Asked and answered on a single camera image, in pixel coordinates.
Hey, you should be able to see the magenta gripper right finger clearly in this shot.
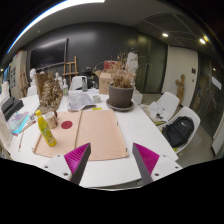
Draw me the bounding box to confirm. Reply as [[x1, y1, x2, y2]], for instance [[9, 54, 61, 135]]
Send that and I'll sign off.
[[132, 143, 159, 185]]

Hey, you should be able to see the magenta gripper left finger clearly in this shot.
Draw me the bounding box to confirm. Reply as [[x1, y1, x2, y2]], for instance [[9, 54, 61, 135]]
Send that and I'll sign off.
[[64, 143, 91, 185]]

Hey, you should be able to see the open magazine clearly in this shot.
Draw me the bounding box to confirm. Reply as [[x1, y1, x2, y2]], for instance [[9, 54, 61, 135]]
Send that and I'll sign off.
[[67, 92, 95, 111]]

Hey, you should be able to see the white chair with papers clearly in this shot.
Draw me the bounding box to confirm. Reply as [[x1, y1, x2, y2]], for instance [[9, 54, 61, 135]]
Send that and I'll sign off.
[[141, 92, 179, 125]]

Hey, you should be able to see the grey pot saucer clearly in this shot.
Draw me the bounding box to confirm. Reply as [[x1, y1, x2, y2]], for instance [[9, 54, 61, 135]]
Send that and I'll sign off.
[[106, 98, 134, 112]]

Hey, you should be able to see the white far chair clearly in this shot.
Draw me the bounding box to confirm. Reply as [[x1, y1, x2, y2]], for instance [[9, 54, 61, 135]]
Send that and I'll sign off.
[[70, 76, 88, 92]]

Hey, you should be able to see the black backpack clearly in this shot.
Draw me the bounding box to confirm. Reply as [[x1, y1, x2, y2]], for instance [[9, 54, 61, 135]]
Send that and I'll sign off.
[[162, 116, 194, 148]]

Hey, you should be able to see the colourful book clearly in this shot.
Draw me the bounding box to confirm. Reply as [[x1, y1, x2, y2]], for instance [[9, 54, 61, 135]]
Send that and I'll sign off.
[[7, 112, 29, 134]]

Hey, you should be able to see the red round coaster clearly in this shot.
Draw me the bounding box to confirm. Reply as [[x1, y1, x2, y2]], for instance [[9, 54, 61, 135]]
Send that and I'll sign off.
[[61, 121, 73, 129]]

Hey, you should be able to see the dried flower bouquet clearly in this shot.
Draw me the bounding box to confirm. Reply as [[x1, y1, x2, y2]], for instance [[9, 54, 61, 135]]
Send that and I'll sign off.
[[38, 80, 62, 114]]

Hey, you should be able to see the small white cup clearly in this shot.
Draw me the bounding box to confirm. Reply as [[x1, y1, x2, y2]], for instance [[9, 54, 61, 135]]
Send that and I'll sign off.
[[92, 95, 101, 103]]

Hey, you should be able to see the black wall screen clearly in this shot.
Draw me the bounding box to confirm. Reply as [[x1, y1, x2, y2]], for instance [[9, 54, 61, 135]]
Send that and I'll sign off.
[[30, 38, 67, 69]]

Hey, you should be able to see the beige ceramic mug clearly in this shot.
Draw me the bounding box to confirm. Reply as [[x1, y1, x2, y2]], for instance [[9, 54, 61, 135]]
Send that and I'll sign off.
[[45, 111, 58, 129]]

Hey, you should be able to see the white chair with backpack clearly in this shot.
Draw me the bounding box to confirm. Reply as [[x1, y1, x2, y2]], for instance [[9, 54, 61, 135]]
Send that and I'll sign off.
[[159, 107, 200, 153]]

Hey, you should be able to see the grey plant pot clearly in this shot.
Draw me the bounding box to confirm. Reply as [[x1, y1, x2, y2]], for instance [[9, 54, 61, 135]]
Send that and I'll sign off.
[[109, 84, 133, 107]]

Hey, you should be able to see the dried brown plant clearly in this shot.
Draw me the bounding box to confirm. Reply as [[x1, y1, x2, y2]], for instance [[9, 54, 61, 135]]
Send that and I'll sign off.
[[109, 52, 136, 89]]

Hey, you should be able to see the wooden mannequin figure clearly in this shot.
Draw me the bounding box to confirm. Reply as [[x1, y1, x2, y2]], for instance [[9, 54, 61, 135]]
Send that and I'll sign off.
[[175, 74, 185, 105]]

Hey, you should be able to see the yellow drink bottle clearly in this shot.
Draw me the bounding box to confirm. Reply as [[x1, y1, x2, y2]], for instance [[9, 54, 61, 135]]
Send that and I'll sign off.
[[35, 110, 56, 147]]

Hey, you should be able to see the cardboard box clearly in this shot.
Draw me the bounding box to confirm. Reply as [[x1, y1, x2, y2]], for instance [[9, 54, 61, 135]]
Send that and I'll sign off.
[[99, 72, 112, 95]]

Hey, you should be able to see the black box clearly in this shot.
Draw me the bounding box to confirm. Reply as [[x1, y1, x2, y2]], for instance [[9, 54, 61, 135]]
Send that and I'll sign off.
[[1, 97, 24, 120]]

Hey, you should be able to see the brown cardboard mat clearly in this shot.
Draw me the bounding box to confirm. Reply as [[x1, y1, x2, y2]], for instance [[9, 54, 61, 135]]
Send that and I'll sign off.
[[34, 110, 128, 161]]

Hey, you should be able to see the white plaster bust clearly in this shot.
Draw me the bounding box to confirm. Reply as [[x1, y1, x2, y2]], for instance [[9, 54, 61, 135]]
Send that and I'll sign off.
[[27, 68, 37, 96]]

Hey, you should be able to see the wooden easel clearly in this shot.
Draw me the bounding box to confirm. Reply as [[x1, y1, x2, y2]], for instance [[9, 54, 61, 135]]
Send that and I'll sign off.
[[62, 57, 79, 81]]

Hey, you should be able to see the white spray bottle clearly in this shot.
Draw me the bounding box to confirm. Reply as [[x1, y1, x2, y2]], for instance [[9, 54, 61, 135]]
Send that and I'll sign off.
[[63, 79, 68, 96]]

